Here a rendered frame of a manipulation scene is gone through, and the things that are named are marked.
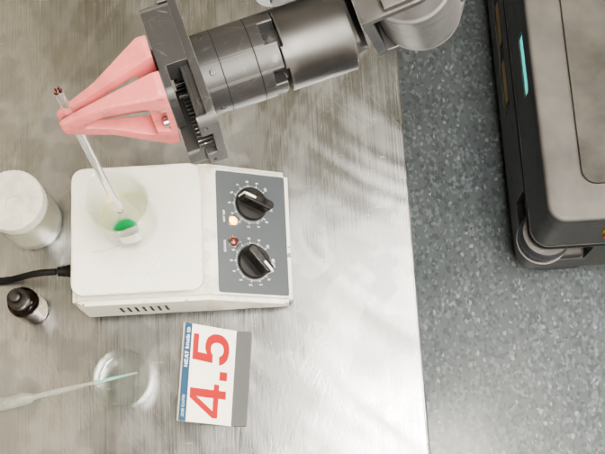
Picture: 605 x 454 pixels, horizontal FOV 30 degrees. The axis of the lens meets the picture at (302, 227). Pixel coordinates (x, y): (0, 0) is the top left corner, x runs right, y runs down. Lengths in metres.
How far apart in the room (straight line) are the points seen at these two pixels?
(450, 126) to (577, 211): 0.46
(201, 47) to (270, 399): 0.43
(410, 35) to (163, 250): 0.36
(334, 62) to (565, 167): 0.84
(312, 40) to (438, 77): 1.23
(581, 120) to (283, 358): 0.66
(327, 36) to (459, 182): 1.18
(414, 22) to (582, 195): 0.85
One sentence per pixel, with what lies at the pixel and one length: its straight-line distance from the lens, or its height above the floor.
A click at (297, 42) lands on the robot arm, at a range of 0.75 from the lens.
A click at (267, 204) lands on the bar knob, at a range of 1.06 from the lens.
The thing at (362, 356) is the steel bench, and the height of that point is 0.75.
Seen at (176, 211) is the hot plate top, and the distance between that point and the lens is 1.03.
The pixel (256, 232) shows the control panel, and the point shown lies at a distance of 1.06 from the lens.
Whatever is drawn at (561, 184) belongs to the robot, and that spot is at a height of 0.36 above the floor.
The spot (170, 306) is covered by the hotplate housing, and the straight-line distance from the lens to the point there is 1.06.
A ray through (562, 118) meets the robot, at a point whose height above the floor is 0.36.
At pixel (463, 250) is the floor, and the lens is 1.89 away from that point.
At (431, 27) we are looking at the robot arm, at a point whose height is 1.14.
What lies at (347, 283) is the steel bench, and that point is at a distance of 1.10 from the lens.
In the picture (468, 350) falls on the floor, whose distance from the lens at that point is 1.85.
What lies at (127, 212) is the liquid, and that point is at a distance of 1.02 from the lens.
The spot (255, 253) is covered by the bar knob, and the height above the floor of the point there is 0.82.
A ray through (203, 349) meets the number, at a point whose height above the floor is 0.78.
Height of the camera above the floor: 1.82
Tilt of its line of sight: 75 degrees down
